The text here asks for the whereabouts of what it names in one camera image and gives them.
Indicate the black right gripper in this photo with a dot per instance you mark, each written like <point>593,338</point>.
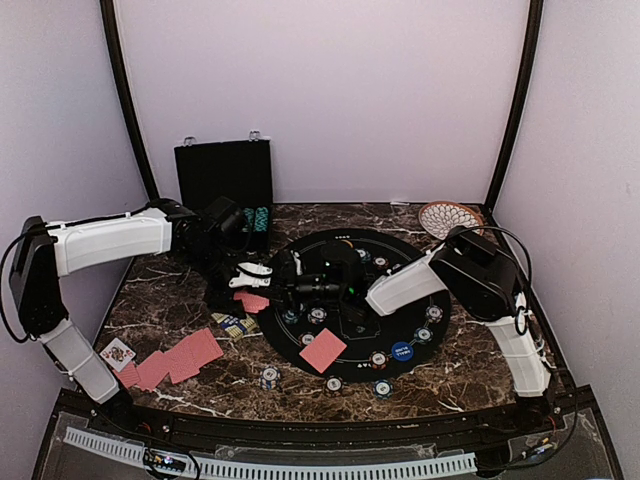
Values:
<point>288,286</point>

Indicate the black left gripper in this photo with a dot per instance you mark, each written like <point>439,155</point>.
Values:
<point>223,302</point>

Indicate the red card deck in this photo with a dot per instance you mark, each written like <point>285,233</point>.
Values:
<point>251,303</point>

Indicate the blue tan chip stack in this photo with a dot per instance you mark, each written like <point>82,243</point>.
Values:
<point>434,314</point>
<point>317,315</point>

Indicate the red cards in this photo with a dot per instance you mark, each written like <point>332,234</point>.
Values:
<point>180,363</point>
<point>323,351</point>

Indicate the brown poker chip stack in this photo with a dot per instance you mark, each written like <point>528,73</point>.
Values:
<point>334,385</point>

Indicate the blue round blind button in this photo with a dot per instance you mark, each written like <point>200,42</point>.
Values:
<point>402,351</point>

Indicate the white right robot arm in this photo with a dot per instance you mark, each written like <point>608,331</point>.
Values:
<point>483,280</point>

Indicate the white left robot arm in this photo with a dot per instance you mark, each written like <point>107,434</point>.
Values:
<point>46,253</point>

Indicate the gold card box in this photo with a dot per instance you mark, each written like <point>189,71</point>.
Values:
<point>236,327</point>

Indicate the round black poker mat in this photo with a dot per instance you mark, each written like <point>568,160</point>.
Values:
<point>355,322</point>

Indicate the spilled red cards on table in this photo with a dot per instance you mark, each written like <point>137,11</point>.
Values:
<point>180,363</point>

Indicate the blue chip stack on table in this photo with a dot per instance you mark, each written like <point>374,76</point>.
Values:
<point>270,378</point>

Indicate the green and blue chip row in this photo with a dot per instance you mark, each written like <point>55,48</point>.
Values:
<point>249,215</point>

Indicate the teal and blue chip row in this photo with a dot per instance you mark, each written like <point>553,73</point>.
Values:
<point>261,220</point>

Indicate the face-up queen card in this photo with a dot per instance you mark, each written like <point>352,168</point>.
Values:
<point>117,354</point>

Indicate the black poker chip case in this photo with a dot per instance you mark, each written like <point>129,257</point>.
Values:
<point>240,170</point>

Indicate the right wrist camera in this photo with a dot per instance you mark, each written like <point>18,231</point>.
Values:
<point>339,257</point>

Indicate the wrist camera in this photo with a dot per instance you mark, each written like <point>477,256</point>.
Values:
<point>223,216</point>
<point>339,257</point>

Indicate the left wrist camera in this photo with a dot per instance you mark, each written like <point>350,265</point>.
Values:
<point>223,216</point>

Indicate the white slotted cable duct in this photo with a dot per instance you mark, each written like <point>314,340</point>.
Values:
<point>241,463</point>

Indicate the black right frame post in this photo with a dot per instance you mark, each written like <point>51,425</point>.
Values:
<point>525,69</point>

